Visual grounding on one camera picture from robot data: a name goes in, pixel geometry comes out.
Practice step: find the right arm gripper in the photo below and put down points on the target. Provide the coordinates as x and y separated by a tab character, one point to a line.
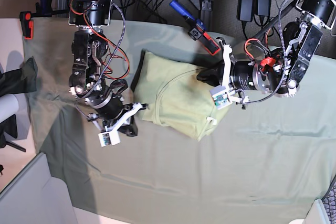
110	108

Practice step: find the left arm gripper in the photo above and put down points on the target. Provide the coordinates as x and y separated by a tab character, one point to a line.
263	71

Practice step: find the light green T-shirt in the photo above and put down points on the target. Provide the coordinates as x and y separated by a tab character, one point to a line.
175	97

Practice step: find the robot arm at left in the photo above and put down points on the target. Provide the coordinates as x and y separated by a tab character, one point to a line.
300	25

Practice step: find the robot arm at right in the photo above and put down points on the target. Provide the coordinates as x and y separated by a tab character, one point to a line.
91	80

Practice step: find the blue orange bar clamp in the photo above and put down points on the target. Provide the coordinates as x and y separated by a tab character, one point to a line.
197	30

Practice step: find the black power brick pair left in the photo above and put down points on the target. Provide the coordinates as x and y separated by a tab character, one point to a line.
245	10

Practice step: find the grey-green table cloth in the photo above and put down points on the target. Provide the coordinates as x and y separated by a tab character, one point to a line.
265	164

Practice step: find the dark cloth hanging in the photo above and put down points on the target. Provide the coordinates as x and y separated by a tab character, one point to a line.
22	80

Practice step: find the grey white bin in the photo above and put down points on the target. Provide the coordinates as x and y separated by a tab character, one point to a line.
34	196

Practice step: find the white cylinder roll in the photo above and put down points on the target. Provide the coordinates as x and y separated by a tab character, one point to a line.
8	106

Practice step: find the patterned chair corner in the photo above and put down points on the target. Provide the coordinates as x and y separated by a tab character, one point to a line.
328	201

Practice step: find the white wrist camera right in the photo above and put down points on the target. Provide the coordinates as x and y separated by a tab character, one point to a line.
109	138

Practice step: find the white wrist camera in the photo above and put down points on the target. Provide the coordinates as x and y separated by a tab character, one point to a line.
109	138
221	97

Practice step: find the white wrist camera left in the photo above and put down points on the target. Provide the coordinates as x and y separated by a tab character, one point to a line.
221	97

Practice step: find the aluminium frame post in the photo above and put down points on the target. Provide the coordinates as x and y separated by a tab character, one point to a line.
206	12

